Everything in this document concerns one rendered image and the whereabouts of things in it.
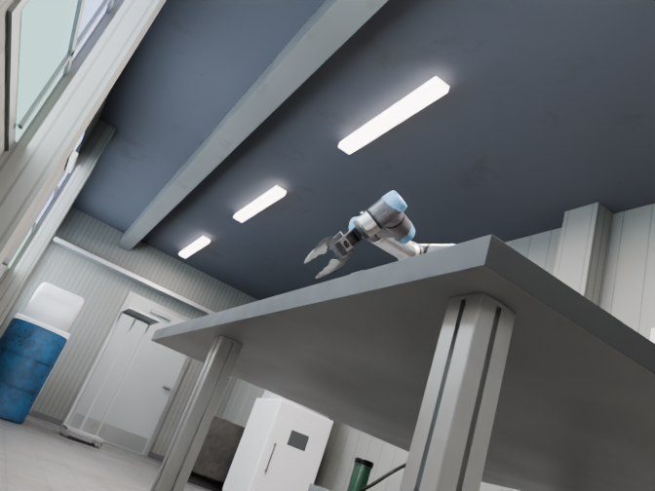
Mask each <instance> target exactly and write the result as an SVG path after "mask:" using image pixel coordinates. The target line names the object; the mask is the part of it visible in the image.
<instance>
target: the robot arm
mask: <svg viewBox="0 0 655 491"><path fill-rule="evenodd" d="M406 208H407V205H406V203H405V201H404V200H403V199H402V198H401V196H400V195H399V194H398V193H397V192H396V191H391V192H389V193H387V194H386V195H385V196H383V197H382V198H381V199H380V200H379V201H377V202H376V203H375V204H374V205H372V206H371V207H370V208H369V209H367V210H366V211H367V212H366V211H365V213H363V212H361V215H360V216H357V217H353V218H352V219H351V220H350V223H349V232H348V233H346V234H345V235H343V234H342V233H341V231H340V232H339V233H338V234H336V235H335V236H334V237H333V236H330V237H329V238H325V239H323V240H321V241H320V242H319V243H318V245H317V246H316V247H315V248H314V249H313V250H312V251H311V252H310V254H309V255H308V256H307V257H306V259H305V261H304V264H306V263H308V262H310V261H311V259H313V258H316V257H317V256H318V255H319V254H324V253H326V252H327V248H328V246H330V248H329V249H332V250H333V251H334V253H335V257H337V256H338V257H339V258H337V259H331V260H330V261H329V264H328V266H327V267H325V269H324V270H323V272H321V273H319V274H318V276H317V277H316V279H318V278H322V277H324V276H326V275H328V274H330V273H332V272H334V271H336V270H337V269H339V268H341V267H342V266H343V265H344V264H345V263H346V261H347V259H348V258H349V256H348V254H349V253H352V251H353V250H354V247H355V246H356V245H357V244H358V243H359V242H360V241H361V240H362V239H366V240H368V241H369V242H371V243H373V244H374V245H376V246H379V247H380V248H382V249H384V250H385V251H387V252H389V253H390V254H392V255H394V256H395V257H397V258H398V260H399V261H400V260H403V259H407V258H409V257H413V256H416V255H420V254H423V253H427V252H430V251H434V250H437V249H441V248H444V247H448V246H454V244H449V245H430V244H417V243H415V242H411V240H412V239H413V237H414V235H415V229H414V227H413V225H412V223H411V221H410V220H409V219H408V218H407V217H406V215H405V214H404V211H405V209H406Z"/></svg>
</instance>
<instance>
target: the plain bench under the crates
mask: <svg viewBox="0 0 655 491"><path fill-rule="evenodd" d="M151 341H154V342H156V343H158V344H161V345H163V346H165V347H167V348H170V349H172V350H174V351H177V352H179V353H181V354H184V355H186V356H188V357H191V358H193V359H195V360H198V361H200V362H202V363H204V366H203V369H202V371H201V373H200V376H199V378H198V380H197V383H196V385H195V387H194V390H193V392H192V394H191V397H190V399H189V400H188V403H187V405H186V407H185V410H184V412H183V414H182V417H181V419H180V421H179V424H178V426H177V428H176V431H175V433H174V435H173V439H172V441H171V444H170V446H169V448H168V451H167V453H166V455H165V458H164V460H163V462H162V465H161V467H160V469H159V471H158V473H157V475H156V478H155V480H154V482H153V485H152V487H151V489H150V491H183V490H184V488H185V486H186V483H187V481H188V478H189V476H190V474H191V472H192V469H193V467H194V464H195V462H196V459H197V457H198V454H199V452H200V450H201V447H202V445H203V442H204V440H205V437H206V435H207V432H208V430H209V427H210V425H211V422H212V419H213V416H214V414H215V411H216V409H217V407H218V405H219V402H220V400H221V397H222V395H223V392H224V390H225V388H226V385H227V383H228V380H229V378H230V375H232V376H235V377H237V378H239V379H242V380H244V381H246V382H249V383H251V384H253V385H255V386H257V387H259V388H261V389H264V390H266V391H268V392H271V393H273V394H275V395H278V396H280V397H284V398H286V399H288V400H290V401H293V402H295V403H297V404H300V405H302V406H304V407H307V408H309V409H311V410H314V411H316V412H318V413H320V414H323V415H325V416H327V417H329V418H331V419H333V420H336V421H338V422H340V423H343V424H345V425H347V426H349V427H352V428H354V429H356V430H359V431H361V432H363V433H366V434H369V435H372V436H374V437H376V438H378V439H381V440H383V441H385V442H388V443H390V444H392V445H395V446H397V447H399V448H401V449H403V450H405V451H408V452H409V453H408V457H407V461H406V465H405V472H404V475H403V479H402V483H401V487H400V491H480V487H481V482H485V483H490V484H494V485H499V486H503V487H507V488H512V489H516V490H520V491H655V344H654V343H653V342H651V341H650V340H648V339H647V338H645V337H644V336H642V335H641V334H639V333H638V332H636V331H635V330H633V329H632V328H630V327H629V326H627V325H626V324H624V323H623V322H621V321H620V320H618V319H617V318H615V317H614V316H612V315H611V314H609V313H608V312H606V311H605V310H603V309H602V308H601V307H600V306H598V305H597V304H595V303H594V302H592V301H591V300H589V299H588V298H586V297H585V296H583V295H582V294H580V293H579V292H577V291H576V290H574V289H573V288H571V287H570V286H568V285H567V284H565V283H564V282H562V281H561V280H559V279H558V278H556V277H555V276H553V275H552V274H550V273H549V272H547V271H546V270H544V269H543V268H541V267H540V266H538V265H537V264H535V263H534V262H532V261H531V260H529V259H528V258H526V257H525V256H523V255H522V254H520V253H519V252H517V251H516V250H514V249H513V248H511V247H510V246H508V245H507V244H505V243H504V242H502V241H501V240H499V239H498V238H496V237H495V236H493V235H488V236H484V237H481V238H477V239H474V240H470V241H468V242H464V243H461V244H457V245H451V246H448V247H444V248H441V249H437V250H434V251H430V252H427V253H423V254H420V255H416V256H413V257H409V258H407V259H403V260H400V261H396V262H393V263H389V264H386V265H382V266H379V267H375V268H371V269H368V270H364V271H361V272H358V273H355V274H351V275H348V276H344V277H341V278H337V279H334V280H330V281H327V282H323V283H317V284H314V285H310V286H307V287H303V288H300V289H297V290H294V291H290V292H287V293H283V294H280V295H276V296H273V297H269V298H266V299H262V300H259V301H255V302H252V303H249V304H246V305H242V306H239V307H235V308H232V309H228V310H225V311H221V312H218V313H214V314H211V315H207V316H204V317H200V318H197V319H194V320H190V321H184V322H181V323H177V324H174V325H170V326H167V327H163V328H160V329H156V330H155V332H154V334H153V336H152V339H151Z"/></svg>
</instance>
